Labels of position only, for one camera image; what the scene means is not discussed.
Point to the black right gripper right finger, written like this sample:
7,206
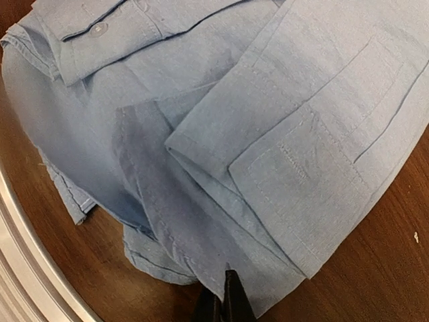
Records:
236,305

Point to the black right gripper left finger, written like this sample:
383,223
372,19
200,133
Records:
208,308

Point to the light blue long sleeve shirt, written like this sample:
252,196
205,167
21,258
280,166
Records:
251,135

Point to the aluminium front rail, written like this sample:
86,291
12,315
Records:
32,286

